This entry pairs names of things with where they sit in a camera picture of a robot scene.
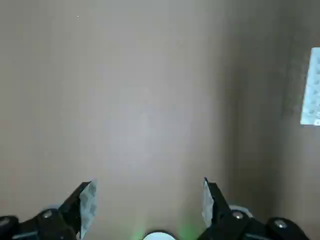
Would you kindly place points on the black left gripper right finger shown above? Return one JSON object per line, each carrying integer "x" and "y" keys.
{"x": 225, "y": 217}

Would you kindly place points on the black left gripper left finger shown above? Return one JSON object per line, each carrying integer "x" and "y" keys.
{"x": 67, "y": 212}

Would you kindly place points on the white test tube rack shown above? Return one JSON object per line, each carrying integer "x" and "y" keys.
{"x": 311, "y": 87}

